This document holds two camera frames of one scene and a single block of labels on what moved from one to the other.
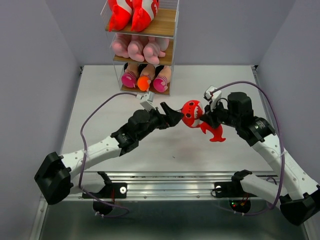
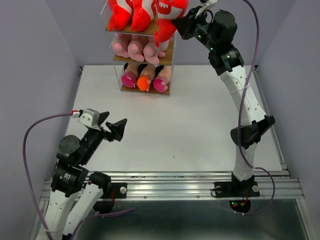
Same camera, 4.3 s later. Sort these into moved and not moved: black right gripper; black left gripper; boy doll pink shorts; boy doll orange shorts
Moved: black left gripper; black right gripper
Not moved: boy doll pink shorts; boy doll orange shorts
